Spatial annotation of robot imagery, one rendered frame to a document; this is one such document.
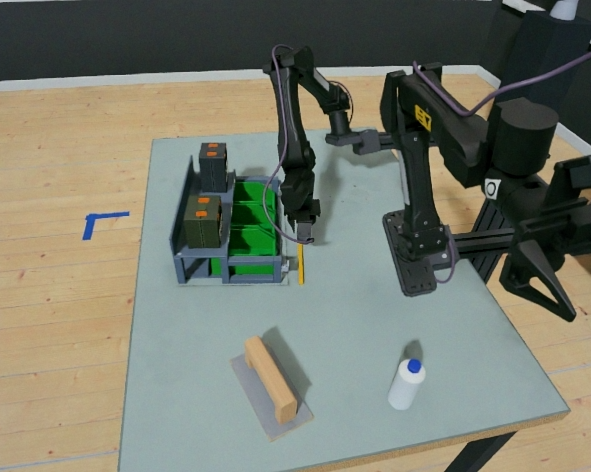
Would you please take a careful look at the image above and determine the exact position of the sanding float with tan handle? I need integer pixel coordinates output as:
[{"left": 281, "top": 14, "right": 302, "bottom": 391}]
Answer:
[{"left": 229, "top": 336, "right": 314, "bottom": 443}]

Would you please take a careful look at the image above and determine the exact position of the white bottle with blue cap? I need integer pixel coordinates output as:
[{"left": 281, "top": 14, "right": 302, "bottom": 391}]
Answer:
[{"left": 387, "top": 359, "right": 425, "bottom": 410}]

